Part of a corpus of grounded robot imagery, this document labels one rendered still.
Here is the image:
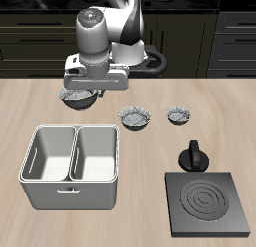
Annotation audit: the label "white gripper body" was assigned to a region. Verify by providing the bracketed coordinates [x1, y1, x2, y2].
[63, 66, 131, 92]

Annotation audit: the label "large grey speckled bowl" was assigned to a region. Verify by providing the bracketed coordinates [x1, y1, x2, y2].
[58, 88, 100, 112]

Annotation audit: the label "medium grey speckled bowl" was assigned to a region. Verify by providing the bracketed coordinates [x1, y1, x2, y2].
[118, 105, 153, 132]

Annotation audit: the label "small grey speckled bowl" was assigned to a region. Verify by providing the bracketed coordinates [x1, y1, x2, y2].
[165, 105, 192, 127]

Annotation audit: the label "dark brown kitchen cupboards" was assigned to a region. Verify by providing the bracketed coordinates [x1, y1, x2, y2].
[0, 9, 218, 80]

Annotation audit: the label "white two-bin basket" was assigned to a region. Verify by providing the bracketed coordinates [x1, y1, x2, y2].
[18, 123, 121, 212]

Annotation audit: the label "round black knob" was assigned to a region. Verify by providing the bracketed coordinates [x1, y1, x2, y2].
[177, 139, 211, 173]

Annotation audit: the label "dark grey kitchen cupboard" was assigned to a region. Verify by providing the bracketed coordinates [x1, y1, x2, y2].
[205, 10, 256, 80]

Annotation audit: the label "dark grey stove plate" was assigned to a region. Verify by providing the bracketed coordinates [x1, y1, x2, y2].
[164, 171, 251, 239]

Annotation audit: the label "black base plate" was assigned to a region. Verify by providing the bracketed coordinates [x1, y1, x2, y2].
[134, 45, 168, 76]

